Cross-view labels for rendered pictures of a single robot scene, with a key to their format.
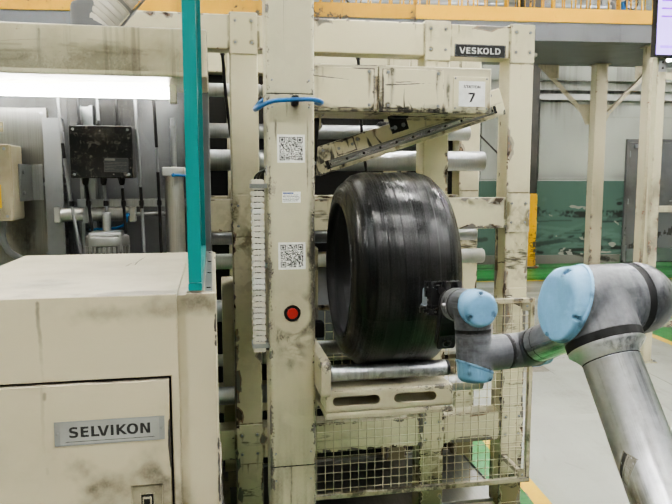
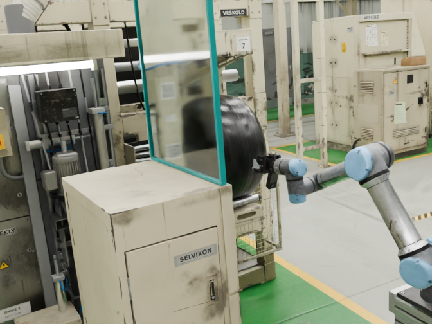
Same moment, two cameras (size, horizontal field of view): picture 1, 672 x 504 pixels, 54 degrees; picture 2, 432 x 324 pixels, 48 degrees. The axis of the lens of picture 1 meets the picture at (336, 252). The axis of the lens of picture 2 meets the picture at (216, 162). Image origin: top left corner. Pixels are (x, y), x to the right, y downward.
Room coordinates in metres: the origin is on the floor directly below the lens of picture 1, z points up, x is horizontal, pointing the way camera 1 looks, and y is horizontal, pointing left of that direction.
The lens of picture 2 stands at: (-0.42, 0.70, 1.68)
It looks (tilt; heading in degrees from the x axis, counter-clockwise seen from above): 13 degrees down; 341
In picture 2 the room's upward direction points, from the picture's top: 5 degrees counter-clockwise
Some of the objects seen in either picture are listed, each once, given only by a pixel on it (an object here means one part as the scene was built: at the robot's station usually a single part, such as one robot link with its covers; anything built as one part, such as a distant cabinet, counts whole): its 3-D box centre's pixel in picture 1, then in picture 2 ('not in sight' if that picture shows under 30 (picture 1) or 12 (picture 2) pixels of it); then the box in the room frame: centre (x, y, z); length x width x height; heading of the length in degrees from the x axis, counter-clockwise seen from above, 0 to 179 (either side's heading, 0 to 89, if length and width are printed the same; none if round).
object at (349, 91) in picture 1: (391, 94); (197, 45); (2.23, -0.18, 1.71); 0.61 x 0.25 x 0.15; 101
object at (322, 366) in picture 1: (315, 360); not in sight; (1.89, 0.06, 0.90); 0.40 x 0.03 x 0.10; 11
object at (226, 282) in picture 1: (231, 378); not in sight; (2.66, 0.43, 0.61); 0.33 x 0.06 x 0.86; 11
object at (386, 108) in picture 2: not in sight; (391, 111); (5.13, -3.98, 0.62); 0.91 x 0.58 x 1.25; 96
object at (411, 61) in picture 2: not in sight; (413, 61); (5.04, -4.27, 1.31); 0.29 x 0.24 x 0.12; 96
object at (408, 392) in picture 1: (386, 393); (231, 216); (1.78, -0.14, 0.83); 0.36 x 0.09 x 0.06; 101
